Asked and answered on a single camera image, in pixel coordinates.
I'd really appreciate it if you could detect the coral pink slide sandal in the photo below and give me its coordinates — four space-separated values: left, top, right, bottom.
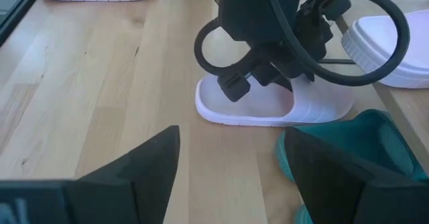
341 9 429 90

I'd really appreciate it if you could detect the black aluminium rig frame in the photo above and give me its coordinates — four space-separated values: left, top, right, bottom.
0 0 40 48

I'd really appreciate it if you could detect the green slide sandal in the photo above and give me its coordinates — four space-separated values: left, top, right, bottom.
274 109 429 224

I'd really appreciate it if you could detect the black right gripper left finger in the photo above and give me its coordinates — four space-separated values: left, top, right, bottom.
0 125 181 224

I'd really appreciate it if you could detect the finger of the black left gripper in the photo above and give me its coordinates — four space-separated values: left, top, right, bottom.
251 62 294 92
217 72 252 103

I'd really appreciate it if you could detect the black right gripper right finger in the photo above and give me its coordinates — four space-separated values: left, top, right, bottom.
284 127 429 224

